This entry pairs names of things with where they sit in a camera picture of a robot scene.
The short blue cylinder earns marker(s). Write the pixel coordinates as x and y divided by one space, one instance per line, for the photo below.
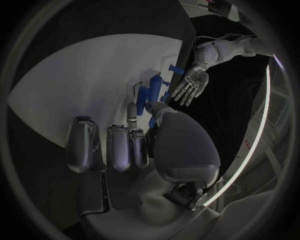
152 122

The slim long blue cylinder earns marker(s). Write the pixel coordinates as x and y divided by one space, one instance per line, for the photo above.
142 99

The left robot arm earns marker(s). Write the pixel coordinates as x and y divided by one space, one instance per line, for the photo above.
225 50

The small blue peg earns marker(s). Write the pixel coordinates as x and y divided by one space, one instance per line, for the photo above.
166 83
165 96

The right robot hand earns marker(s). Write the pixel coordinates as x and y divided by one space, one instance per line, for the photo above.
185 146

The thick blue cylinder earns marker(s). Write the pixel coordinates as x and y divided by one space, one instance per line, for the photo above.
155 88

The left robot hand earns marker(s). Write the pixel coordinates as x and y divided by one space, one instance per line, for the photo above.
194 80

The white task board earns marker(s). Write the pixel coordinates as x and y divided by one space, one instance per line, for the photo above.
82 75

